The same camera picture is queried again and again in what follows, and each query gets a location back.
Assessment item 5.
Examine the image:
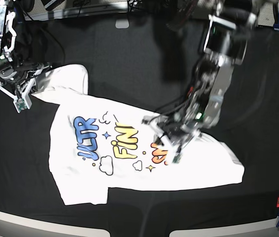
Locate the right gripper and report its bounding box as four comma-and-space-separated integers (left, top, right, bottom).
0, 63, 52, 99

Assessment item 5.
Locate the black table cloth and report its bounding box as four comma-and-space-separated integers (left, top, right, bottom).
0, 15, 279, 237

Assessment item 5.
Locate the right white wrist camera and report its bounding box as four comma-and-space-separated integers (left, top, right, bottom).
0, 78, 36, 113

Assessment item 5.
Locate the grey camera mount base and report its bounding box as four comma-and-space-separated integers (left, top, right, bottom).
115, 16, 130, 29

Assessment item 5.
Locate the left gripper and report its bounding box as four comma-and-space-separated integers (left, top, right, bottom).
141, 115, 201, 148

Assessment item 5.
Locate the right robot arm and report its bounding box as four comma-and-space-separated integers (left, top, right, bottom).
0, 0, 51, 99

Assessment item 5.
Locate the white printed t-shirt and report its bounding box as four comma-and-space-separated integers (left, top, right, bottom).
34, 64, 244, 205

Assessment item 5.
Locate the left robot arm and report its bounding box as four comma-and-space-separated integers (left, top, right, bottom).
142, 0, 265, 149

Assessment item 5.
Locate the black red cable bundle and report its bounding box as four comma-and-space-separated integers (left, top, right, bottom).
165, 0, 197, 32

